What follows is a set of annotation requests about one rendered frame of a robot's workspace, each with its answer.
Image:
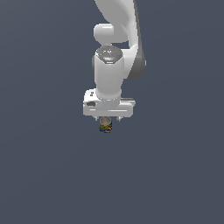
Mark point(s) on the small multicoloured can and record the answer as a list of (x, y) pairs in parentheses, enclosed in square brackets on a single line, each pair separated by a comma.
[(105, 124)]

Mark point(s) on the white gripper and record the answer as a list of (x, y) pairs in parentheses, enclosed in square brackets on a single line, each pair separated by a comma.
[(105, 108)]

